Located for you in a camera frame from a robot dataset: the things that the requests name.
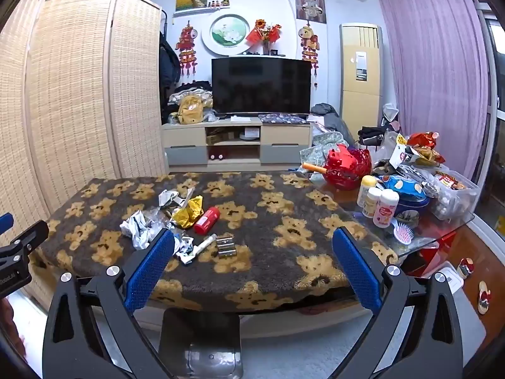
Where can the beige television cabinet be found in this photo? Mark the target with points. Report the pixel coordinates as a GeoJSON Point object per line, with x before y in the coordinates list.
{"type": "Point", "coordinates": [185, 136]}

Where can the bear print blanket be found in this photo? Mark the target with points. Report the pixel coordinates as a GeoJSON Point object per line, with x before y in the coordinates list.
{"type": "Point", "coordinates": [276, 252]}

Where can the white paper strip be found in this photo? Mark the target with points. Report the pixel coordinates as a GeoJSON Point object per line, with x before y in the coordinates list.
{"type": "Point", "coordinates": [188, 199]}

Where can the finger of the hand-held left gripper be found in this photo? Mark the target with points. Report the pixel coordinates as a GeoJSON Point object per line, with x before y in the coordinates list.
{"type": "Point", "coordinates": [4, 222]}
{"type": "Point", "coordinates": [29, 237]}

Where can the woven folding screen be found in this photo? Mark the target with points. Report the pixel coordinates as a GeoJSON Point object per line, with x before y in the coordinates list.
{"type": "Point", "coordinates": [71, 87]}

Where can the blue round tin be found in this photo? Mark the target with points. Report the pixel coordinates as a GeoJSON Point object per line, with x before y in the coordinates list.
{"type": "Point", "coordinates": [414, 207]}

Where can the green floral cloth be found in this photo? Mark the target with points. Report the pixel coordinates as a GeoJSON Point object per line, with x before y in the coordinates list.
{"type": "Point", "coordinates": [323, 146]}

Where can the red gold gift bag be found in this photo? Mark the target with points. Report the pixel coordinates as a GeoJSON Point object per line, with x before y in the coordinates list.
{"type": "Point", "coordinates": [422, 140]}

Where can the window frame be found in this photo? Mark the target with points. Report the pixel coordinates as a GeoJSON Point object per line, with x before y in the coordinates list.
{"type": "Point", "coordinates": [495, 87]}

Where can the white bottle yellow cap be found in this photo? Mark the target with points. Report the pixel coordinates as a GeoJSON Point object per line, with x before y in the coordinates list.
{"type": "Point", "coordinates": [366, 193]}

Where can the pile of dark clothes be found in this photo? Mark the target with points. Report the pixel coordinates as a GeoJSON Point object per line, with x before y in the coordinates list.
{"type": "Point", "coordinates": [197, 87]}

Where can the round lotus wall plate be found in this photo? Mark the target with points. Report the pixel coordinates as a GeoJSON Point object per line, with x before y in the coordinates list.
{"type": "Point", "coordinates": [227, 33]}

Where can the black trash bin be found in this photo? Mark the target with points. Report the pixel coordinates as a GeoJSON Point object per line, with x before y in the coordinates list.
{"type": "Point", "coordinates": [197, 331]}

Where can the white flat box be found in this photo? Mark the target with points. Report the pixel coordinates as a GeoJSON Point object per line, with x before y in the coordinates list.
{"type": "Point", "coordinates": [453, 280]}

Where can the pack of silver batteries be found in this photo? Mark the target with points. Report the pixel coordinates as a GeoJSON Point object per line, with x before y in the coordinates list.
{"type": "Point", "coordinates": [225, 246]}

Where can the pink hairbrush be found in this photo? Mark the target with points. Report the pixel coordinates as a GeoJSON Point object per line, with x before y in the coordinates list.
{"type": "Point", "coordinates": [402, 233]}

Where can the white plastic bag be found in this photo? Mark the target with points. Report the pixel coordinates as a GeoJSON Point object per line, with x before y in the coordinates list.
{"type": "Point", "coordinates": [388, 146]}

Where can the white tube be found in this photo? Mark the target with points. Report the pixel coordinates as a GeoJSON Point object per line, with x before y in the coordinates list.
{"type": "Point", "coordinates": [205, 244]}

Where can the crumpled silver foil wrapper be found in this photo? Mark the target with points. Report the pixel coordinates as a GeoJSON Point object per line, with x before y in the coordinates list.
{"type": "Point", "coordinates": [136, 229]}

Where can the clear plastic wrapper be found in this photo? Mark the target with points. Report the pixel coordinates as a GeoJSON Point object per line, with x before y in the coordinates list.
{"type": "Point", "coordinates": [159, 219]}

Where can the yellow wrapper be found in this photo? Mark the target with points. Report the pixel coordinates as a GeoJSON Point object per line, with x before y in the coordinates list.
{"type": "Point", "coordinates": [189, 214]}

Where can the white printed wrapper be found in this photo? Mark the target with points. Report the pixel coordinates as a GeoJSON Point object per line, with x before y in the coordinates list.
{"type": "Point", "coordinates": [184, 250]}

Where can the red patterned slipper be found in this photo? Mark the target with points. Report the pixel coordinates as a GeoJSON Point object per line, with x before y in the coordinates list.
{"type": "Point", "coordinates": [465, 267]}
{"type": "Point", "coordinates": [484, 297]}

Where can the red can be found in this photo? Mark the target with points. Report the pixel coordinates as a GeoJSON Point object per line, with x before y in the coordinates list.
{"type": "Point", "coordinates": [207, 221]}

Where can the red plastic bag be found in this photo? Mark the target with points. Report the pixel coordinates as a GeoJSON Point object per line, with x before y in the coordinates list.
{"type": "Point", "coordinates": [347, 166]}

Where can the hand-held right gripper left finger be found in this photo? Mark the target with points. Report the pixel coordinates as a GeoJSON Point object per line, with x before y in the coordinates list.
{"type": "Point", "coordinates": [150, 272]}

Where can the grey jacket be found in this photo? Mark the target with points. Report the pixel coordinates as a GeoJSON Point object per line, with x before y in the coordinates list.
{"type": "Point", "coordinates": [327, 112]}

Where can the light grey floor rug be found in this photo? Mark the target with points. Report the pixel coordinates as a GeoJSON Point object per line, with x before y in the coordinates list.
{"type": "Point", "coordinates": [296, 355]}

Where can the black clothes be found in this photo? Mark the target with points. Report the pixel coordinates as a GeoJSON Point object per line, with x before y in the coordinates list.
{"type": "Point", "coordinates": [371, 134]}

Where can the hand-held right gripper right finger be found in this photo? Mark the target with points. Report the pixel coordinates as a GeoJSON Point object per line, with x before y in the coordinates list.
{"type": "Point", "coordinates": [357, 272]}

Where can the white bottle pink label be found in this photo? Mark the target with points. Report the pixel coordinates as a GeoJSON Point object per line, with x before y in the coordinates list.
{"type": "Point", "coordinates": [384, 211]}

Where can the dark hanging jacket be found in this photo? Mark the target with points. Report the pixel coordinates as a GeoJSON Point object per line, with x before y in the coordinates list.
{"type": "Point", "coordinates": [169, 63]}

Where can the purple curtain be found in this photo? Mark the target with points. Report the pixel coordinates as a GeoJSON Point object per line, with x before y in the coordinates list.
{"type": "Point", "coordinates": [434, 67]}

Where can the yellow backpack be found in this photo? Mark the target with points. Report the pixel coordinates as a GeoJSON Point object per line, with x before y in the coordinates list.
{"type": "Point", "coordinates": [190, 110]}

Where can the person's left forearm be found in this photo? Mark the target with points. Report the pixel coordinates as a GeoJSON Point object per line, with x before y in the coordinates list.
{"type": "Point", "coordinates": [10, 331]}

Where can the clear plastic storage box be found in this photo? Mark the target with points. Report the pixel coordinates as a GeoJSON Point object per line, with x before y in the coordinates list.
{"type": "Point", "coordinates": [453, 201]}

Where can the blue snack bag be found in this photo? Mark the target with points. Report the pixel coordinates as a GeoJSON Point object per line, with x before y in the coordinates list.
{"type": "Point", "coordinates": [402, 185]}

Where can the folded patterned cloth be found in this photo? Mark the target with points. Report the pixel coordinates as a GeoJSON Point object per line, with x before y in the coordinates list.
{"type": "Point", "coordinates": [282, 118]}

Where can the red hanging ornament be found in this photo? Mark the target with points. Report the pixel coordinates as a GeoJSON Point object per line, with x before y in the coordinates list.
{"type": "Point", "coordinates": [309, 43]}
{"type": "Point", "coordinates": [187, 43]}

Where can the black television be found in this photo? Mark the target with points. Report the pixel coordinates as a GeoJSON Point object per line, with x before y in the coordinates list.
{"type": "Point", "coordinates": [260, 87]}

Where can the portrait wall poster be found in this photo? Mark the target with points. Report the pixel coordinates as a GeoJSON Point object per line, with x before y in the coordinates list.
{"type": "Point", "coordinates": [309, 4]}

